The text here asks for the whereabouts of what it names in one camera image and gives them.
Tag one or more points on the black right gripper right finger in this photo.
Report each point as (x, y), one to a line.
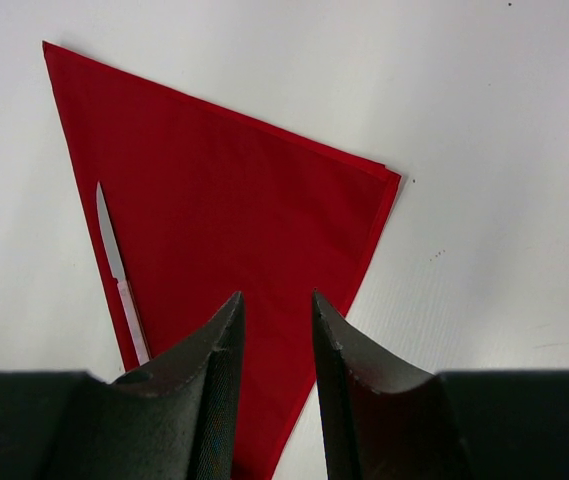
(382, 417)

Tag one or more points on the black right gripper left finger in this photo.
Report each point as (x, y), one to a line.
(174, 417)

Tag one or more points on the red cloth napkin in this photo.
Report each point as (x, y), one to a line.
(205, 202)

